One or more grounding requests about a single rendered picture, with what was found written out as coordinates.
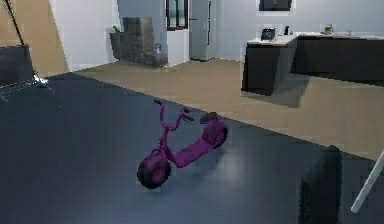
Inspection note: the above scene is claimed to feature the grey fridge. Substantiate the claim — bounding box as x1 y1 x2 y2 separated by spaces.
188 0 218 62

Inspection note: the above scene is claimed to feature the black toaster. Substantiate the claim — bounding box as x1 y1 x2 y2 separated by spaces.
260 27 277 41

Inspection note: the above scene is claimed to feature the white slanted leg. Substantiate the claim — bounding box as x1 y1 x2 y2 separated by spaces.
350 150 384 214

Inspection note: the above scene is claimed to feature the dark kitchen counter cabinet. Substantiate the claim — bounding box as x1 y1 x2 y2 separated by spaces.
241 32 384 97

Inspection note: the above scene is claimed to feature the dark framed wall picture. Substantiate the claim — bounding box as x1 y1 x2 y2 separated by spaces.
258 0 294 12

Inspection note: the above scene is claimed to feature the purple toy scooter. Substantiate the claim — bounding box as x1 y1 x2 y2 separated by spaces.
136 98 230 190

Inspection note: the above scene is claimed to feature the black floor lamp pole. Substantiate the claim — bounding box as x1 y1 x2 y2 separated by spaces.
3 0 26 47

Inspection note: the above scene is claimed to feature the dark framed window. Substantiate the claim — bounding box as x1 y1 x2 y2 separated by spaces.
165 0 190 32

